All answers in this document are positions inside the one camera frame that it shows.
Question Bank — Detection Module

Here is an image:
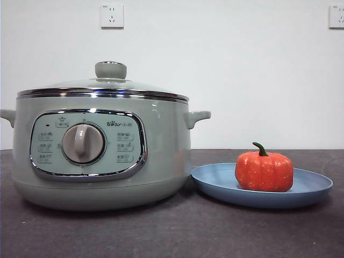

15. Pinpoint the glass lid with green knob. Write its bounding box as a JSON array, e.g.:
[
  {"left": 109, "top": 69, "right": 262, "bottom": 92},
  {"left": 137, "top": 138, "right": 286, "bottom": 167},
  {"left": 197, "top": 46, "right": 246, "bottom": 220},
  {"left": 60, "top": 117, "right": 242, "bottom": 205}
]
[{"left": 16, "top": 60, "right": 189, "bottom": 104}]

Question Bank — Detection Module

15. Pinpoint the orange pumpkin with green stem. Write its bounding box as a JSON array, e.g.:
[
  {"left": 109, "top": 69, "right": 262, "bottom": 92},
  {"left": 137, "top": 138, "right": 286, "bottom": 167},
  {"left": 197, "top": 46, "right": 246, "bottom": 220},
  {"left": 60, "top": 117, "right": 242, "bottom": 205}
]
[{"left": 235, "top": 141, "right": 295, "bottom": 193}]

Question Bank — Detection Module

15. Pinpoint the pale green electric steamer pot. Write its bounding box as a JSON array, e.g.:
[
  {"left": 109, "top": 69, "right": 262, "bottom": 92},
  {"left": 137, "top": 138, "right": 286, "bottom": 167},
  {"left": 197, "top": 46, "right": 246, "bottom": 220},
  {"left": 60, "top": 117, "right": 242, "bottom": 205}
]
[{"left": 0, "top": 94, "right": 212, "bottom": 212}]

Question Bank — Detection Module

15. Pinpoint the blue plate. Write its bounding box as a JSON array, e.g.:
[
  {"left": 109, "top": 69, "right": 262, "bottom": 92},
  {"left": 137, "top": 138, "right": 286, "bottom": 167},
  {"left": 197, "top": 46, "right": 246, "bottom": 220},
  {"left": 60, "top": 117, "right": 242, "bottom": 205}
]
[{"left": 190, "top": 162, "right": 334, "bottom": 209}]

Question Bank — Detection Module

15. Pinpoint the white wall socket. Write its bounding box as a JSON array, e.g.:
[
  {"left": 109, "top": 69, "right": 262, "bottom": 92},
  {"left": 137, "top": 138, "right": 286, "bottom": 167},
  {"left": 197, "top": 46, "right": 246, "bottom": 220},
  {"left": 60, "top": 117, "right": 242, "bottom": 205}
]
[
  {"left": 328, "top": 4, "right": 344, "bottom": 29},
  {"left": 101, "top": 3, "right": 125, "bottom": 29}
]

